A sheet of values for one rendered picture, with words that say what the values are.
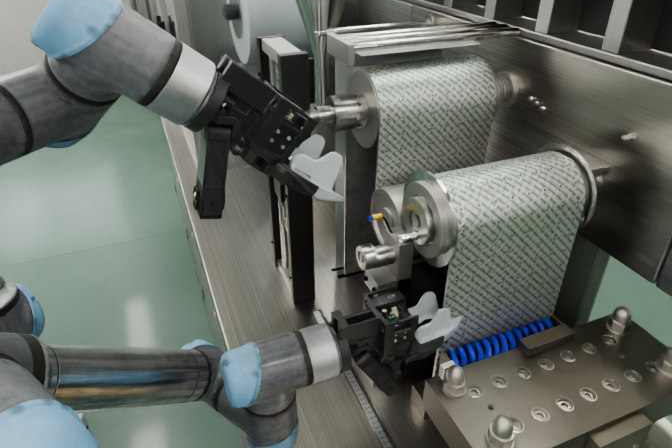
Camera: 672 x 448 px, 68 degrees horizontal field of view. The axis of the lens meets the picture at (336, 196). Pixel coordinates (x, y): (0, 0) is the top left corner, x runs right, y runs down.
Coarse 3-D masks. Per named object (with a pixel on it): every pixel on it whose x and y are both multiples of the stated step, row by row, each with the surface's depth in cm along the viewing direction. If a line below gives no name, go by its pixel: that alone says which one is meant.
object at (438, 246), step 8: (416, 184) 73; (424, 184) 72; (408, 192) 76; (416, 192) 74; (424, 192) 72; (432, 192) 70; (432, 200) 70; (440, 200) 70; (432, 208) 70; (440, 208) 69; (440, 216) 69; (440, 224) 69; (440, 232) 69; (448, 232) 69; (440, 240) 70; (416, 248) 77; (424, 248) 75; (432, 248) 72; (440, 248) 70; (424, 256) 75; (432, 256) 73
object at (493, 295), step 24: (552, 240) 78; (480, 264) 74; (504, 264) 76; (528, 264) 79; (552, 264) 81; (456, 288) 75; (480, 288) 77; (504, 288) 79; (528, 288) 82; (552, 288) 84; (456, 312) 77; (480, 312) 80; (504, 312) 82; (528, 312) 85; (552, 312) 88; (456, 336) 80; (480, 336) 83
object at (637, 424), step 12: (624, 420) 71; (636, 420) 71; (648, 420) 71; (600, 432) 69; (612, 432) 69; (624, 432) 69; (636, 432) 70; (648, 432) 72; (588, 444) 69; (600, 444) 68; (612, 444) 69; (624, 444) 70; (636, 444) 72
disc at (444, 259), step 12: (408, 180) 78; (420, 180) 74; (432, 180) 71; (444, 192) 68; (444, 204) 69; (456, 228) 68; (456, 240) 68; (444, 252) 71; (432, 264) 75; (444, 264) 72
